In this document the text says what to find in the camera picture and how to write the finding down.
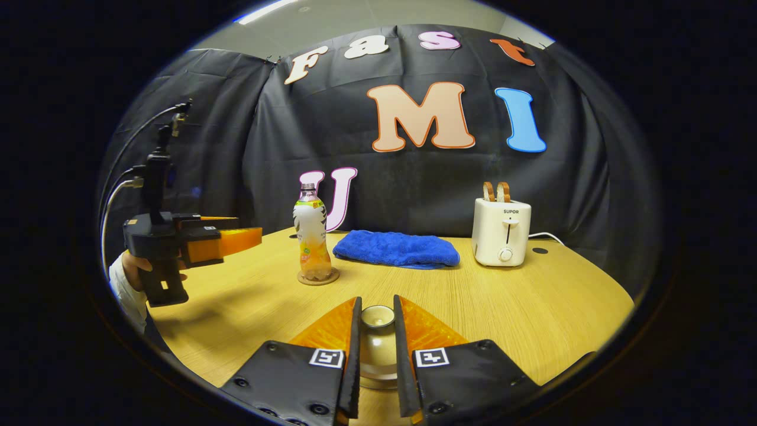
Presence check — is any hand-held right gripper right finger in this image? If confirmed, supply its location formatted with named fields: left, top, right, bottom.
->
left=393, top=295, right=540, bottom=426

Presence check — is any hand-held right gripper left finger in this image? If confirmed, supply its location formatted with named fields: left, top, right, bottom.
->
left=220, top=297, right=363, bottom=426

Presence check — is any beige ceramic teacup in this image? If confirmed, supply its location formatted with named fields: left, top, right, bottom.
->
left=358, top=372, right=399, bottom=391

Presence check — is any beige teacup lid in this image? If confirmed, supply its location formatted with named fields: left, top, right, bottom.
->
left=358, top=305, right=398, bottom=379

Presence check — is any clear plastic water bottle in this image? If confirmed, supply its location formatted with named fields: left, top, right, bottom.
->
left=293, top=183, right=332, bottom=282

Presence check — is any round wooden coaster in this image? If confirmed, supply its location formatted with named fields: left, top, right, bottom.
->
left=297, top=267, right=341, bottom=286

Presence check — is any blue towel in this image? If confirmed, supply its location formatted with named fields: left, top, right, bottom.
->
left=332, top=230, right=461, bottom=270

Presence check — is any white toaster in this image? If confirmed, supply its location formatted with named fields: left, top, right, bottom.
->
left=471, top=198, right=532, bottom=267

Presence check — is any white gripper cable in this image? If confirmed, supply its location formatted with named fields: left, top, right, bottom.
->
left=101, top=177, right=145, bottom=276

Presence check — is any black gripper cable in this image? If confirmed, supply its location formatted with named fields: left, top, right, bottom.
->
left=98, top=102, right=193, bottom=214

